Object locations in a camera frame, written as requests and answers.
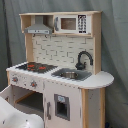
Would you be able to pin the white toy microwave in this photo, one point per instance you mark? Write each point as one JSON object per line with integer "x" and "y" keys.
{"x": 73, "y": 24}

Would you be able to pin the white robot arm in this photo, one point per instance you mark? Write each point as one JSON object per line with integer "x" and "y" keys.
{"x": 13, "y": 118}

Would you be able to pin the red stove knob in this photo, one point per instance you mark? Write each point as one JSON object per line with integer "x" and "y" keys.
{"x": 33, "y": 84}
{"x": 14, "y": 79}

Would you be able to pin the grey range hood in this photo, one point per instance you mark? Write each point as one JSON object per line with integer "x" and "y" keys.
{"x": 38, "y": 27}

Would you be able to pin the wooden toy kitchen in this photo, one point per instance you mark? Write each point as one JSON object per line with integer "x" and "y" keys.
{"x": 63, "y": 50}

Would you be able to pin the grey toy sink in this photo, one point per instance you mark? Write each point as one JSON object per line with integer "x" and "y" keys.
{"x": 72, "y": 74}

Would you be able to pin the white oven door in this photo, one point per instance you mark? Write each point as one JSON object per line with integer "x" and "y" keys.
{"x": 7, "y": 94}

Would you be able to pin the right red stove knob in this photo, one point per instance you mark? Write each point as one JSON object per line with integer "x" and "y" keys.
{"x": 33, "y": 84}

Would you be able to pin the white cabinet door with dispenser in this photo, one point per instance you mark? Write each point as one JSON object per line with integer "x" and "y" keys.
{"x": 62, "y": 106}

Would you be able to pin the left red stove knob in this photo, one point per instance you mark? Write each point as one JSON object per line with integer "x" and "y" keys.
{"x": 14, "y": 79}

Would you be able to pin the grey backdrop curtain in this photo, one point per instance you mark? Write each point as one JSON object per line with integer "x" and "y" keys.
{"x": 114, "y": 44}

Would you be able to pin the black toy stovetop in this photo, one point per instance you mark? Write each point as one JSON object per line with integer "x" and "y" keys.
{"x": 36, "y": 67}

